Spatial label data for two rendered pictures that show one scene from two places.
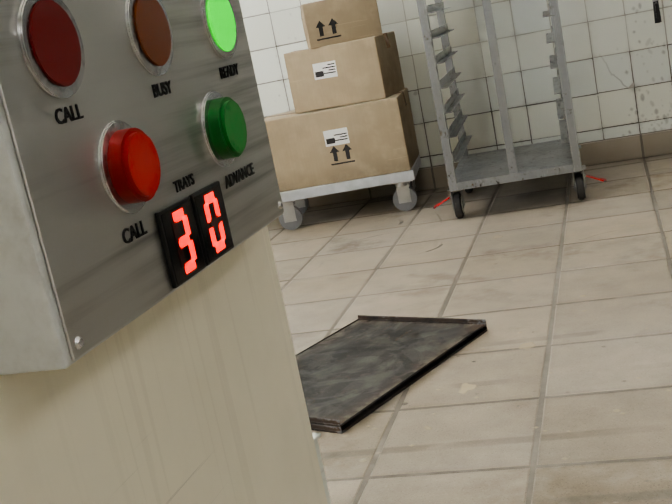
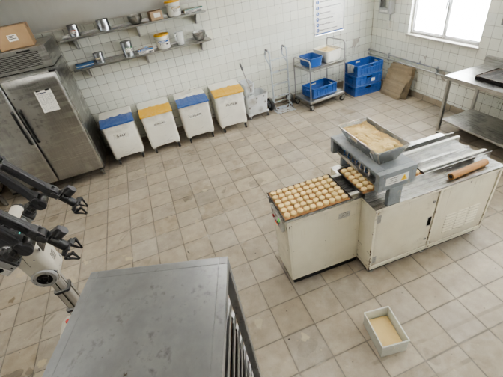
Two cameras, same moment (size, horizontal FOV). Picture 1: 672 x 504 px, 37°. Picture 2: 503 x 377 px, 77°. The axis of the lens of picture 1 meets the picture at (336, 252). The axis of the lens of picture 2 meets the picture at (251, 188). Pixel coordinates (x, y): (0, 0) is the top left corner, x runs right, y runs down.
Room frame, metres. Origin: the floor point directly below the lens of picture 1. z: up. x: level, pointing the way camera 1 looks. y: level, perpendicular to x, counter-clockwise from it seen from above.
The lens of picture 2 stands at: (2.10, -1.10, 2.62)
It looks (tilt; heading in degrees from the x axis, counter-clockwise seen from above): 37 degrees down; 149
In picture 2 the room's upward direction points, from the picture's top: 10 degrees counter-clockwise
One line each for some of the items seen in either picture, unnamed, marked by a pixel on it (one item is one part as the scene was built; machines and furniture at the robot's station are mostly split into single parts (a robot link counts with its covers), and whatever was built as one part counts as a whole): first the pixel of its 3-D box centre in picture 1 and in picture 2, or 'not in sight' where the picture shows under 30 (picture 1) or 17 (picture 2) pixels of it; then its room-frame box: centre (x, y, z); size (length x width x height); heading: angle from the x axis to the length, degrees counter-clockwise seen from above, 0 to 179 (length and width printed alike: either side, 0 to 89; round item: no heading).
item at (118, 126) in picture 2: not in sight; (123, 135); (-3.42, -0.20, 0.38); 0.64 x 0.54 x 0.77; 166
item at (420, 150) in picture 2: not in sight; (368, 167); (0.64, 1.05, 0.87); 2.01 x 0.03 x 0.07; 71
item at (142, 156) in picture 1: (127, 166); not in sight; (0.41, 0.08, 0.76); 0.03 x 0.02 x 0.03; 161
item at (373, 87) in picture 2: not in sight; (362, 86); (-1.87, 4.29, 0.10); 0.60 x 0.40 x 0.20; 71
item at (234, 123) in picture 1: (221, 128); not in sight; (0.50, 0.04, 0.76); 0.03 x 0.02 x 0.03; 161
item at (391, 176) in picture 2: not in sight; (368, 165); (0.74, 0.90, 1.01); 0.72 x 0.33 x 0.34; 161
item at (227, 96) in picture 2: not in sight; (228, 106); (-2.86, 1.66, 0.38); 0.64 x 0.54 x 0.77; 161
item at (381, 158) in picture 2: not in sight; (370, 141); (0.74, 0.90, 1.25); 0.56 x 0.29 x 0.14; 161
